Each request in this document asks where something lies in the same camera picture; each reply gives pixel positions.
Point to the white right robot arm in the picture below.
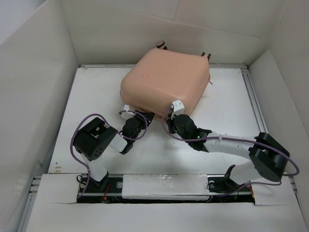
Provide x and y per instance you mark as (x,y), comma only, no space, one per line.
(266,158)

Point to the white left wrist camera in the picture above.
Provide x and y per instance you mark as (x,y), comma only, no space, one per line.
(125,112)

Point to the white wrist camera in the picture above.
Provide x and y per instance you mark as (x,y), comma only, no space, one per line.
(125,112)
(177,108)

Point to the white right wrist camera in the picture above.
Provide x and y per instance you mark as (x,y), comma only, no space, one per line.
(177,108)

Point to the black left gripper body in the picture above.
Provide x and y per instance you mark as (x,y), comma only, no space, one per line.
(142,124)

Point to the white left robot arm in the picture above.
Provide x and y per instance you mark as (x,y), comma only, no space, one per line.
(94,135)

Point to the pink hard-shell suitcase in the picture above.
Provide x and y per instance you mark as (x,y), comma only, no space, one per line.
(162,77)

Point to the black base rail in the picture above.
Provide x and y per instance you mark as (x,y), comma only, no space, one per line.
(162,188)

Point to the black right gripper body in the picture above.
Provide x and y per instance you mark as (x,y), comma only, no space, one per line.
(172,127)

